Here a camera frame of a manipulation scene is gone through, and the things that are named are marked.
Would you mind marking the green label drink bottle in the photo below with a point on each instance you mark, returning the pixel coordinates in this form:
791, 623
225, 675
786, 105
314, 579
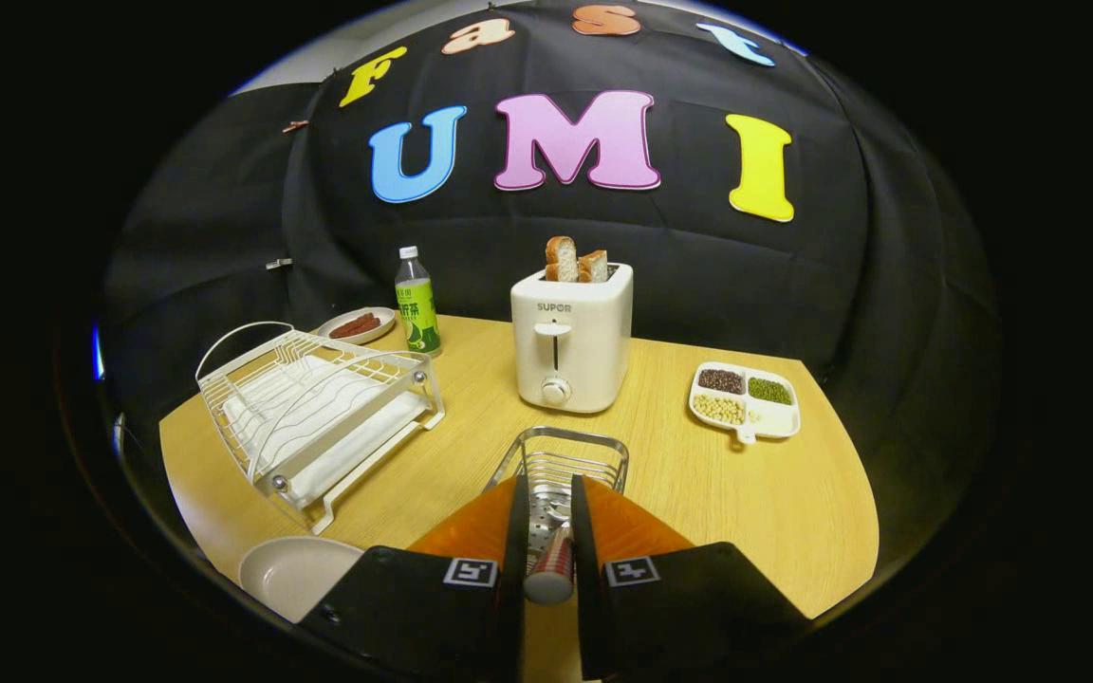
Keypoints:
418, 318

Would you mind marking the white divided bean tray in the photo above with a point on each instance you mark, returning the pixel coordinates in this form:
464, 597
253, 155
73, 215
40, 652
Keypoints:
779, 417

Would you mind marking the toast bread slice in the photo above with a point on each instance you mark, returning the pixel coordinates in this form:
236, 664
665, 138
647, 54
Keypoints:
562, 258
594, 267

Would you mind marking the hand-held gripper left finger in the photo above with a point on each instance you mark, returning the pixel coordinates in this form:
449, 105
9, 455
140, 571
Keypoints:
414, 607

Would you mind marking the red sausage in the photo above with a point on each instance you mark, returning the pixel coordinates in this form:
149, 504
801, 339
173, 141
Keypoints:
366, 323
347, 328

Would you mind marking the grey round plate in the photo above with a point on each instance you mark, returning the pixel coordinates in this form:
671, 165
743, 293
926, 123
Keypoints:
295, 574

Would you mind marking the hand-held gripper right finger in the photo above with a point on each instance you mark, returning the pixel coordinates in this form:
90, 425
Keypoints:
689, 607

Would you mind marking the white toaster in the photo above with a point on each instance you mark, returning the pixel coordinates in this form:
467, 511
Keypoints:
594, 360

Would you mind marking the small grey sausage plate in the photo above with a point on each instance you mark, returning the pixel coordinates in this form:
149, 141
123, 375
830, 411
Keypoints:
385, 323

